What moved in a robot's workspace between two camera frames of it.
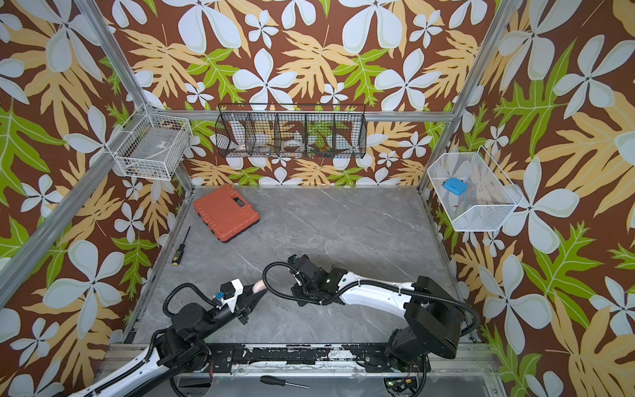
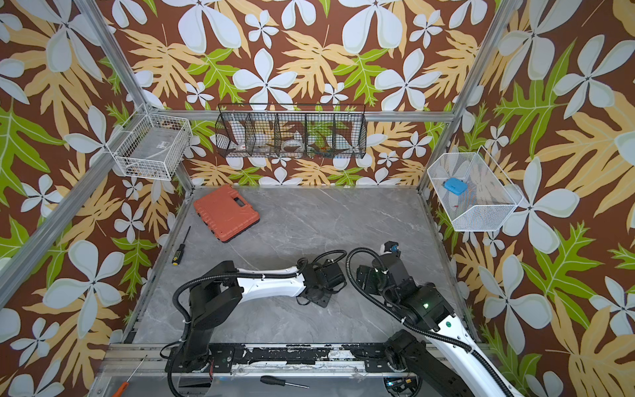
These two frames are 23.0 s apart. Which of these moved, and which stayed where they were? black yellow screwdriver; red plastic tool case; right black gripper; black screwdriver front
Moved: right black gripper
Stayed: black screwdriver front; red plastic tool case; black yellow screwdriver
